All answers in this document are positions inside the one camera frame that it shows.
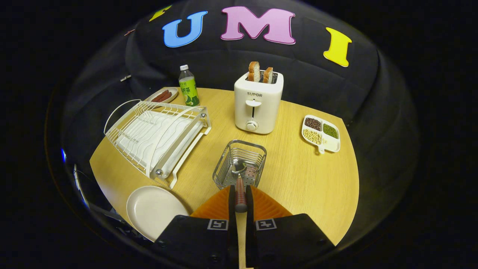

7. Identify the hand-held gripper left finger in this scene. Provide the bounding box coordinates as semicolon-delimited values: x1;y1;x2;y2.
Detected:
153;185;239;269

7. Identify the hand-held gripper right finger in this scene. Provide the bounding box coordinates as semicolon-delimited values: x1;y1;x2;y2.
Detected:
245;185;336;269

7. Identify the wooden handle metal spoon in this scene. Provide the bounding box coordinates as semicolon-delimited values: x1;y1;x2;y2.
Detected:
230;161;248;213

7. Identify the metal wire basket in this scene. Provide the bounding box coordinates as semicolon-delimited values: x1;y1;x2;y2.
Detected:
212;140;267;190

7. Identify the beige round plate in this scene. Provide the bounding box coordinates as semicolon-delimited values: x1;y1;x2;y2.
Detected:
126;186;190;242

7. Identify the white wire dish rack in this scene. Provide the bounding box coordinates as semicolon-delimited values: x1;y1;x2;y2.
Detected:
103;99;212;189

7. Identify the white divided dish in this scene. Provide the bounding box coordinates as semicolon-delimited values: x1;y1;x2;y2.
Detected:
301;114;341;154

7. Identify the small grey plate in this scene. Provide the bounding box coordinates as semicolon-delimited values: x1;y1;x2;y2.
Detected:
144;87;179;104

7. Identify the pile of yellow soybeans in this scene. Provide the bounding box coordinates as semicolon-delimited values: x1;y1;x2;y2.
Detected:
302;129;322;145

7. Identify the white toaster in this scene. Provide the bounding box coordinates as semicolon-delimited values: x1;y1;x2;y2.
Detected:
234;70;284;135

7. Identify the green label drink bottle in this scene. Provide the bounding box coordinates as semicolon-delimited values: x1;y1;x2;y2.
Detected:
179;65;200;107

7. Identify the black backdrop cloth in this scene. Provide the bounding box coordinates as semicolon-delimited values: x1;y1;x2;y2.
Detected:
47;0;420;254

